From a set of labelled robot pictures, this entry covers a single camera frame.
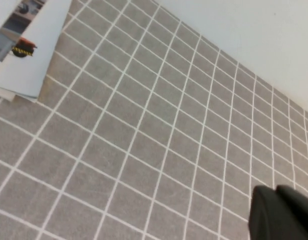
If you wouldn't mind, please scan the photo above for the white paper booklet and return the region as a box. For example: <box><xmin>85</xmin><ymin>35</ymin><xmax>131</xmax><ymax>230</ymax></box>
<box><xmin>0</xmin><ymin>84</ymin><xmax>39</xmax><ymax>103</ymax></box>

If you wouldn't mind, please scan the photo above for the AgileX robot brochure book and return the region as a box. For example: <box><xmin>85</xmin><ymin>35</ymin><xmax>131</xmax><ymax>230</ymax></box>
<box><xmin>0</xmin><ymin>0</ymin><xmax>74</xmax><ymax>100</ymax></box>

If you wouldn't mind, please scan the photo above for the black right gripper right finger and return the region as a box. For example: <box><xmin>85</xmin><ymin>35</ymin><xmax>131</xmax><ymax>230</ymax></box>
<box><xmin>277</xmin><ymin>184</ymin><xmax>308</xmax><ymax>240</ymax></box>

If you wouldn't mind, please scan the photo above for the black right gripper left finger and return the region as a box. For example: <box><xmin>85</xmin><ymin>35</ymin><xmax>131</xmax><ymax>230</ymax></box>
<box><xmin>248</xmin><ymin>185</ymin><xmax>308</xmax><ymax>240</ymax></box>

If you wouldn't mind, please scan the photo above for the grey white-checked tablecloth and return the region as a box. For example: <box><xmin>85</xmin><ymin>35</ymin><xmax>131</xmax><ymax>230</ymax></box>
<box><xmin>0</xmin><ymin>0</ymin><xmax>308</xmax><ymax>240</ymax></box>

